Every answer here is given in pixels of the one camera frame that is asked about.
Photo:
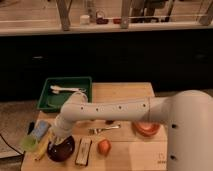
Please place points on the light blue towel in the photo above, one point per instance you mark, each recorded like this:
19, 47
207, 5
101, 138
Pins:
40, 130

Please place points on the orange round fruit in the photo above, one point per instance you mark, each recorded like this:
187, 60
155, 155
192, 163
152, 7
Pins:
104, 147

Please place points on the white plastic spatula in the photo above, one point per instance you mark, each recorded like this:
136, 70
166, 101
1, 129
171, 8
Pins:
57, 89

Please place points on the wooden rectangular block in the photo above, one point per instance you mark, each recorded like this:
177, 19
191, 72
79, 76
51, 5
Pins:
83, 152

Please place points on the green plastic tray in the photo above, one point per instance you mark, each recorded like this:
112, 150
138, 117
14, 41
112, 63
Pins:
50, 102

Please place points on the white cup on shelf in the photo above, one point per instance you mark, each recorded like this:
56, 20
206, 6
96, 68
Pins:
84, 19

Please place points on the orange red bowl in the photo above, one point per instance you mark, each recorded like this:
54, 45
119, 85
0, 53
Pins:
146, 129

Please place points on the yellow banana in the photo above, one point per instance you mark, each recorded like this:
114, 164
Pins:
42, 146

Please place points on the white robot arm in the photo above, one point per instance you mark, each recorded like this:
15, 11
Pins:
188, 116

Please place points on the dark red basket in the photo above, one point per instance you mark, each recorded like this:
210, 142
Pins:
100, 18

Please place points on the silver metal fork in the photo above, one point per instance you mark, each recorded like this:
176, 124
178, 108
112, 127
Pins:
93, 131

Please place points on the dark purple bowl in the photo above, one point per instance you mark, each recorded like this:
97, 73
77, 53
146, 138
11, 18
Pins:
62, 151

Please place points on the small red bowl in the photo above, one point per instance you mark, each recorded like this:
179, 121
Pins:
116, 20

